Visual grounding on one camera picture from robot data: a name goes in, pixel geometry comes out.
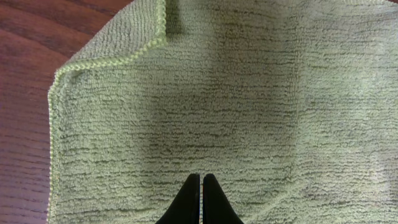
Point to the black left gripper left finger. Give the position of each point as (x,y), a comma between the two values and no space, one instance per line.
(185,208)

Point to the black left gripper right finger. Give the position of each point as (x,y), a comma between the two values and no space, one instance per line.
(216,207)

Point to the green microfiber cloth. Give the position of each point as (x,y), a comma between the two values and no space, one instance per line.
(291,104)

